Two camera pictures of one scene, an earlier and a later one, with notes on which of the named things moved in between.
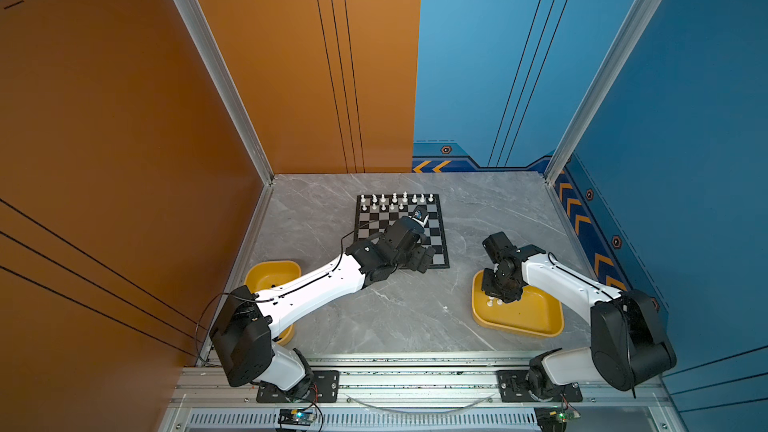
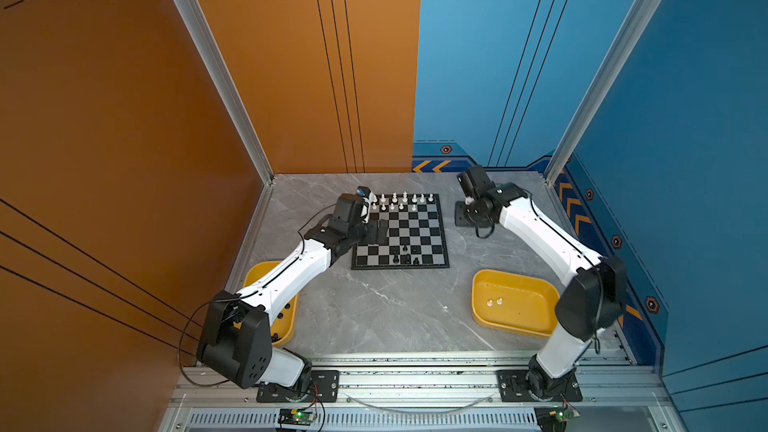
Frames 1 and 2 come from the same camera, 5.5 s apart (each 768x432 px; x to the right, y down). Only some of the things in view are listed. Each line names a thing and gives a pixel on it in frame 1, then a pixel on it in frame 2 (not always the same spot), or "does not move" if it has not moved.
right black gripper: (511, 294) -> (458, 216)
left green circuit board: (296, 417) does not move
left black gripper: (417, 261) -> (372, 237)
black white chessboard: (374, 212) does not move
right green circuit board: (553, 418) does not move
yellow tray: (537, 312) does not move
